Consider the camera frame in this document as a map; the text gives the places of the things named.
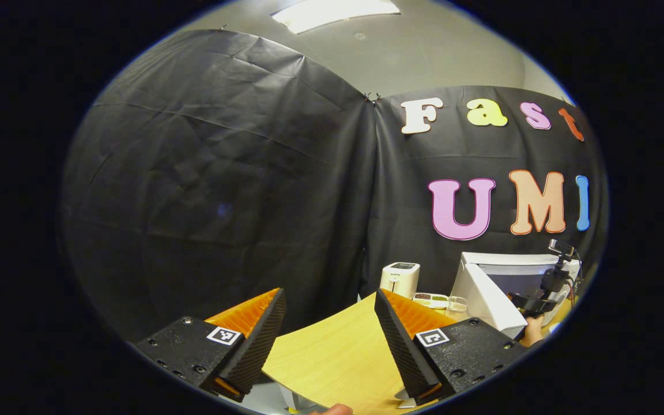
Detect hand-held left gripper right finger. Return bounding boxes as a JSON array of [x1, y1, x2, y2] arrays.
[[373, 288, 531, 407]]

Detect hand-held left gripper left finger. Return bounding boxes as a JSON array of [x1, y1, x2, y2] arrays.
[[134, 288, 288, 403]]

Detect white microwave oven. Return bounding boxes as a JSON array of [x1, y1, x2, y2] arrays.
[[450, 252, 583, 339]]

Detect tray of small containers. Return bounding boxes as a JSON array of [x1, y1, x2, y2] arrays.
[[412, 293, 450, 310]]

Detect small white appliance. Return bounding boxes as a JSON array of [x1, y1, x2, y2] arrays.
[[380, 262, 421, 299]]

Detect ceiling light panel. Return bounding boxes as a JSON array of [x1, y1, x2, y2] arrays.
[[271, 0, 401, 34]]

